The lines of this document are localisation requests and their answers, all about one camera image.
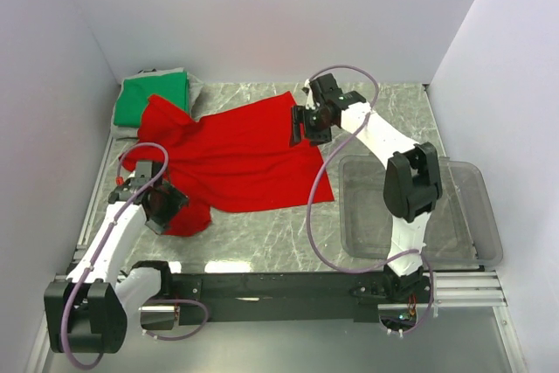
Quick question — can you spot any red t shirt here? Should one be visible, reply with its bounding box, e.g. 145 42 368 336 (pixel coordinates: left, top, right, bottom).
123 92 323 237

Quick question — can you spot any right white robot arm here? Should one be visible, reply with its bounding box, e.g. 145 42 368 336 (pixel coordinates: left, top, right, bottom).
290 73 443 302

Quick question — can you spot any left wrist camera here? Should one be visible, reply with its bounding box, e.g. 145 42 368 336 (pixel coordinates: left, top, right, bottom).
116 160 153 191

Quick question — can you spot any clear plastic bin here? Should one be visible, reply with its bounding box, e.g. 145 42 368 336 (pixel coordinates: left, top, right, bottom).
339 155 503 270

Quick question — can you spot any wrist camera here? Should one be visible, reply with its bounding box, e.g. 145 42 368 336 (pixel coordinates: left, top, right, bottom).
302 79 316 110
116 160 153 191

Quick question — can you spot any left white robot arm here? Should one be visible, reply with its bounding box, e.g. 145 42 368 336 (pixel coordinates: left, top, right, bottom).
44 161 189 354

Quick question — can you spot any aluminium rail frame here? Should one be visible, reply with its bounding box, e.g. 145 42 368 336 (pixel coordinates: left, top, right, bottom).
25 84 529 373

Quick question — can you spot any folded green t shirt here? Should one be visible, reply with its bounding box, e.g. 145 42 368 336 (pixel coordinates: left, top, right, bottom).
114 69 190 128

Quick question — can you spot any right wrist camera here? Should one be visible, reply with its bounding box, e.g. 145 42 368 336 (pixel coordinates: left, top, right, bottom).
302 79 316 110

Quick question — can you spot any black base beam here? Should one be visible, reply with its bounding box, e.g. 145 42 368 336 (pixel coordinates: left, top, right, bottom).
147 272 431 326

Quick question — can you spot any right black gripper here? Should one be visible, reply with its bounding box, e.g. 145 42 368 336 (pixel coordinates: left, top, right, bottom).
289 106 335 148

